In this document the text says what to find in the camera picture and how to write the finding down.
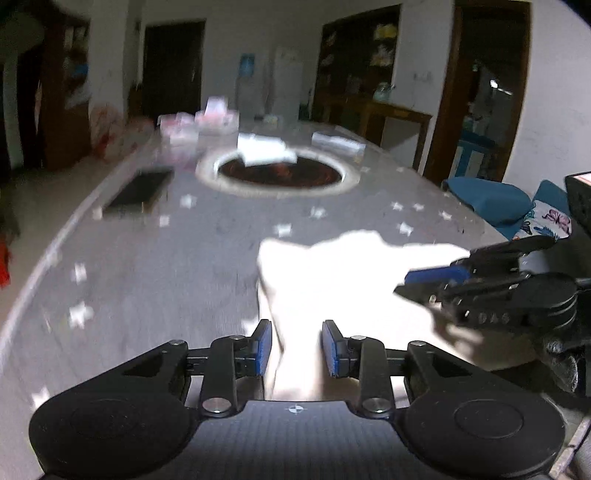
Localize water dispenser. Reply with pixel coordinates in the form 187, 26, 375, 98
235, 52, 259, 117

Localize red object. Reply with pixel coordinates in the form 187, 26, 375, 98
0, 240, 13, 288

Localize clear plastic boxes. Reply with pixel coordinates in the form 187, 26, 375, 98
158, 96, 241, 140

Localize white cloth garment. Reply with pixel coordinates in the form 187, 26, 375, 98
255, 230, 486, 403

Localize wooden side table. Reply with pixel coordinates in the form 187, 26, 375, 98
322, 93, 433, 172

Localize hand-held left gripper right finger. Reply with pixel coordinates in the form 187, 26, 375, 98
322, 319, 469, 419

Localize dark wooden cabinet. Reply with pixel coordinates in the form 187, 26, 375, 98
313, 4, 402, 125

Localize dark door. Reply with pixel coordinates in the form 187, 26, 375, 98
142, 20, 206, 121

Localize white flat packet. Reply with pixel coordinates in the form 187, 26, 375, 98
311, 131, 366, 156

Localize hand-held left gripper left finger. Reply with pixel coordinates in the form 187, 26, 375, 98
121, 319, 273, 418

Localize person's right hand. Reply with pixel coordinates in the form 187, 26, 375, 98
541, 336, 581, 394

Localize white folded cloth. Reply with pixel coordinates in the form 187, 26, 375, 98
236, 132, 299, 167

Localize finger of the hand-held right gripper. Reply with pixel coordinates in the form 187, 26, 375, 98
394, 272, 533, 330
404, 236, 557, 285

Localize white refrigerator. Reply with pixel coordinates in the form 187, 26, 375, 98
267, 45, 304, 121

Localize wooden shelf unit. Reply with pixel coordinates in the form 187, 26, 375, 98
41, 13, 92, 172

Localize blue cushion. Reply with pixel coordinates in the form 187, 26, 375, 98
442, 176, 533, 228

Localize butterfly printed cushion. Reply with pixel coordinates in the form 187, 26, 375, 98
512, 200, 573, 241

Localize wooden door frame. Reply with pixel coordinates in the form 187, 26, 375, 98
424, 0, 533, 184

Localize red and white plastic bag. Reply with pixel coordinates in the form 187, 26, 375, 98
89, 103, 154, 161

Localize blue stool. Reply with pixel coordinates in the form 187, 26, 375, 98
454, 129, 496, 179

